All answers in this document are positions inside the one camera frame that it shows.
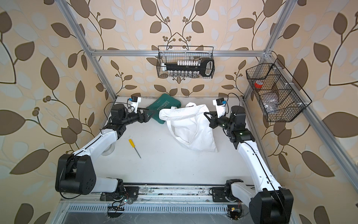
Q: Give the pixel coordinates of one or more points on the black socket bit set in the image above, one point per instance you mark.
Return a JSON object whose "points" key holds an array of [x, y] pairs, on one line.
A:
{"points": [[194, 69]]}

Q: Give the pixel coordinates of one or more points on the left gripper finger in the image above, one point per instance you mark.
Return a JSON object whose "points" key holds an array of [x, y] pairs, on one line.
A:
{"points": [[147, 118], [147, 112]]}

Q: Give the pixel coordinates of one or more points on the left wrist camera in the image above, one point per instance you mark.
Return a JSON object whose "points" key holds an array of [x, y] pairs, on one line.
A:
{"points": [[134, 103]]}

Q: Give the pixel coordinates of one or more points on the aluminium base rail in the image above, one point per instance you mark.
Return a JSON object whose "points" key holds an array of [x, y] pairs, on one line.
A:
{"points": [[189, 193]]}

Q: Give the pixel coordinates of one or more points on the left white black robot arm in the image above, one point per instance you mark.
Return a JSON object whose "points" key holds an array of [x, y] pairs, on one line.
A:
{"points": [[76, 173]]}

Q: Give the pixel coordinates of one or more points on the clear tape roll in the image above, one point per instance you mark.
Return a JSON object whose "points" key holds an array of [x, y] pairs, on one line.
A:
{"points": [[109, 150]]}

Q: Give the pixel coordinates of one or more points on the red small item in basket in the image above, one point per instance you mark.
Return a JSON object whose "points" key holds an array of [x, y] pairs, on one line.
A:
{"points": [[258, 84]]}

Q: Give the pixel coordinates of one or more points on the black wire basket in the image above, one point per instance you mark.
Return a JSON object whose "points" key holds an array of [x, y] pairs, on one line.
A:
{"points": [[172, 53], [293, 99]]}

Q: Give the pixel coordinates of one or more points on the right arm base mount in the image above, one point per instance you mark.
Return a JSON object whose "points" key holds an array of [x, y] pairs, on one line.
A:
{"points": [[221, 195]]}

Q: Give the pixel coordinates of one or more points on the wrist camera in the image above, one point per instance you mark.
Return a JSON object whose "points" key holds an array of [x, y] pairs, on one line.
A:
{"points": [[220, 105], [134, 103]]}

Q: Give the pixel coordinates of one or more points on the green plastic tool case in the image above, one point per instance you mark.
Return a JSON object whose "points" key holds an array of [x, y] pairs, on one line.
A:
{"points": [[165, 101]]}

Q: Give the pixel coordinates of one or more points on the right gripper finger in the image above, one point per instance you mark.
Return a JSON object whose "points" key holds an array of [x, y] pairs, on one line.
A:
{"points": [[212, 123], [210, 115]]}

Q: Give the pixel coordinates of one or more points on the white printed tote bag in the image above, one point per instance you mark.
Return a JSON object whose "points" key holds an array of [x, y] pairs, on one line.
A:
{"points": [[189, 127]]}

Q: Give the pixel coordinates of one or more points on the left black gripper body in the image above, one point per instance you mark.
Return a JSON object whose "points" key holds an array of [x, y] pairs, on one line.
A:
{"points": [[132, 118]]}

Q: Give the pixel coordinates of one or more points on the yellow handle screwdriver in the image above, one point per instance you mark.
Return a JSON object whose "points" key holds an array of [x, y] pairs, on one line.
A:
{"points": [[133, 146]]}

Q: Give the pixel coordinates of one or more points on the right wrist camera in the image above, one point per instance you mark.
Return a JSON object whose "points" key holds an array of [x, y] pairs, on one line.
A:
{"points": [[220, 105]]}

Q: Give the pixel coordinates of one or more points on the black wire basket right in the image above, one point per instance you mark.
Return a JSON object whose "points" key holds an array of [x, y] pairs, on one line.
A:
{"points": [[293, 99]]}

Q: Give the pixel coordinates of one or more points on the black wire basket centre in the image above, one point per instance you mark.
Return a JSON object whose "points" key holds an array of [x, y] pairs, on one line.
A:
{"points": [[172, 53]]}

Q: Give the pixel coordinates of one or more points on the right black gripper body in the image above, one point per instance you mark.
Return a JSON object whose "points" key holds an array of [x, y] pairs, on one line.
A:
{"points": [[224, 122]]}

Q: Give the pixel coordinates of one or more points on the clear plastic bag in basket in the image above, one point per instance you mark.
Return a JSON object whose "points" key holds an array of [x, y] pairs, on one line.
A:
{"points": [[270, 102]]}

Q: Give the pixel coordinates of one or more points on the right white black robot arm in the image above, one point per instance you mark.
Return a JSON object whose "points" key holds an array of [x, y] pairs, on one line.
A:
{"points": [[244, 141]]}

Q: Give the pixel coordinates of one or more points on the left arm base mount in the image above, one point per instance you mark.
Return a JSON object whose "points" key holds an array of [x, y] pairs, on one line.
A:
{"points": [[128, 194]]}

